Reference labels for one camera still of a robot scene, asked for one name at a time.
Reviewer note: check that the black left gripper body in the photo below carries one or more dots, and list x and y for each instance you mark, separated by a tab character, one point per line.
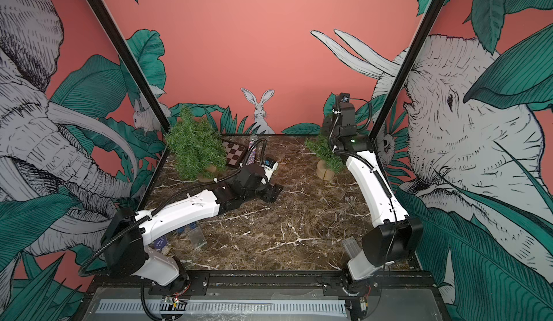
268	193

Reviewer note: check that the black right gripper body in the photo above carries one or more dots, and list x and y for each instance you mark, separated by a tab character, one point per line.
328	130

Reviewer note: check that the small green christmas tree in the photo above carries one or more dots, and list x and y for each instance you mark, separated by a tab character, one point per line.
328	164

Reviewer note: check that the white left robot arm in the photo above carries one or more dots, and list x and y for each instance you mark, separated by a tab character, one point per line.
125	247

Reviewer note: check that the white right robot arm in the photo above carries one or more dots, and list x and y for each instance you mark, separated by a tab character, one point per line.
394	234

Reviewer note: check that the large green christmas tree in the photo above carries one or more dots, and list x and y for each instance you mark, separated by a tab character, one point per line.
197	147

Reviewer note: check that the purple glitter microphone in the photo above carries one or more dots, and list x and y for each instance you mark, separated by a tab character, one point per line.
251	154

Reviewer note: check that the brown checkered chess board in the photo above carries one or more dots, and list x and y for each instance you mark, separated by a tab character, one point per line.
235	153

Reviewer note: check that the clear plastic battery box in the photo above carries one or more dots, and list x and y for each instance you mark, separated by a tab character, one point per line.
197	238

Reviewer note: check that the purple round cap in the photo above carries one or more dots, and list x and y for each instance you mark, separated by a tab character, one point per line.
160	243

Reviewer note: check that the clear plastic box right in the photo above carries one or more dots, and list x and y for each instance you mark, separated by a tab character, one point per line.
351	247

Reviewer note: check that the white ventilation grille strip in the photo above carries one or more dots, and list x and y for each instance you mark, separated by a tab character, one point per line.
252	307

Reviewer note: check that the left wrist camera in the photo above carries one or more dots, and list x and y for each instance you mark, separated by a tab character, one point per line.
270	166

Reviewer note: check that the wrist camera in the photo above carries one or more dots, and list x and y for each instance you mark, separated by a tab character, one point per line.
270	166
343	98

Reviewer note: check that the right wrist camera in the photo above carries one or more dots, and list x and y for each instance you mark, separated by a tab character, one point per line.
343	98

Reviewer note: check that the black right corner post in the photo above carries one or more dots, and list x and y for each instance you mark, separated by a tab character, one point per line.
414	49

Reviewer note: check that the black corner post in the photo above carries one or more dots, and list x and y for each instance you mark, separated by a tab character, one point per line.
115	36
414	49

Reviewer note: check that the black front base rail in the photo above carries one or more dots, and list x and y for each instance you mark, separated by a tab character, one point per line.
196	283

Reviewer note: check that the black left corner post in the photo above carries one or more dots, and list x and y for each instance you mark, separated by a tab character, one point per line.
115	36

